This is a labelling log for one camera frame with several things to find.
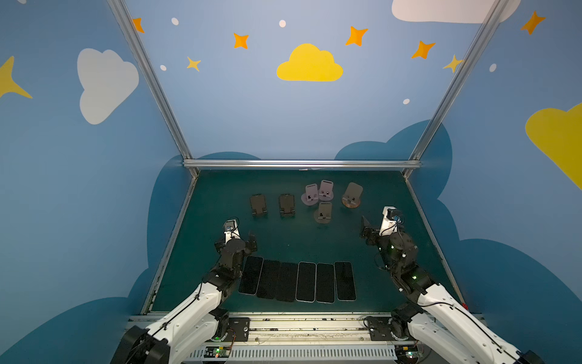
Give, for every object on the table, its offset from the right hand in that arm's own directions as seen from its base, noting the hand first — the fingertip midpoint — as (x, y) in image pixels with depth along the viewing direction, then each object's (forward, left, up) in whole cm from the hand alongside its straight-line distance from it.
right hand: (378, 215), depth 77 cm
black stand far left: (+15, +47, -17) cm, 52 cm away
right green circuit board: (-37, -9, -23) cm, 45 cm away
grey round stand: (+25, +15, -18) cm, 34 cm away
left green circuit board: (-40, +52, -22) cm, 69 cm away
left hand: (-4, +49, -10) cm, 50 cm away
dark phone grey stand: (-18, +31, -21) cm, 42 cm away
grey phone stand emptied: (+21, +23, -17) cm, 36 cm away
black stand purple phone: (+16, +34, -19) cm, 42 cm away
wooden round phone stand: (+22, +3, -16) cm, 28 cm away
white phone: (-18, +24, -23) cm, 38 cm away
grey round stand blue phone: (+13, +17, -20) cm, 29 cm away
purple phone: (-15, +45, -22) cm, 53 cm away
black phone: (-20, +39, -21) cm, 48 cm away
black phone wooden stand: (-17, +17, -22) cm, 33 cm away
